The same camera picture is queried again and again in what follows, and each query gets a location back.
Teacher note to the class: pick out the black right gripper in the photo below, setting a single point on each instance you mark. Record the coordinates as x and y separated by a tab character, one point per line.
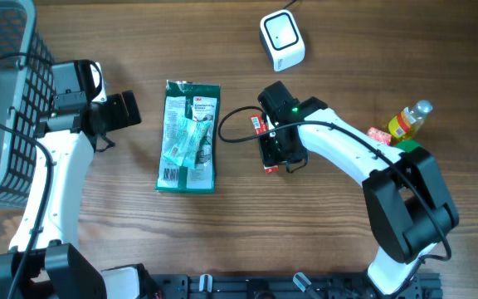
270	158

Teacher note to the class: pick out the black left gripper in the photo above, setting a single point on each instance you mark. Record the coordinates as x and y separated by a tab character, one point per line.
119	118

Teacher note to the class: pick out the red snack stick packet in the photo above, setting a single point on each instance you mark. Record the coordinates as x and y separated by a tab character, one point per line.
261	127

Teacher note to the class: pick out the light green wipes packet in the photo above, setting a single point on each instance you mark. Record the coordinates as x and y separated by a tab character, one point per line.
186	142

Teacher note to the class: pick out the green white 3M package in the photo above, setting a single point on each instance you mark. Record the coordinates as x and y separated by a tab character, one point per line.
195	101

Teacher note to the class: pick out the red juice carton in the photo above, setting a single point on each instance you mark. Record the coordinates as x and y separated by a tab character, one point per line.
379	135

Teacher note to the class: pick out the yellow dish soap bottle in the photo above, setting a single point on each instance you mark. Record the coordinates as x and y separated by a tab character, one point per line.
405	124

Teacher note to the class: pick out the green white round can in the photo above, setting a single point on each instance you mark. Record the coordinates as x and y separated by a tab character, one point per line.
407	145

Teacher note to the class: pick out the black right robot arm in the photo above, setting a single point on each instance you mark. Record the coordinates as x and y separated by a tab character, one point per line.
410	209

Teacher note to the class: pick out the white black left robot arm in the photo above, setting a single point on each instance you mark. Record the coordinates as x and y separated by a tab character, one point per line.
43	260

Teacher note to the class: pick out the white barcode scanner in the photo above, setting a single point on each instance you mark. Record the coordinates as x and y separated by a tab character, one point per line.
281	39

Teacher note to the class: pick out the grey plastic shopping basket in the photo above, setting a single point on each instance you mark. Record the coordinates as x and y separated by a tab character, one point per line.
26	87

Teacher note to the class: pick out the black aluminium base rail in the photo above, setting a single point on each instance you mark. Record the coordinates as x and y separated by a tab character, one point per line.
344	285

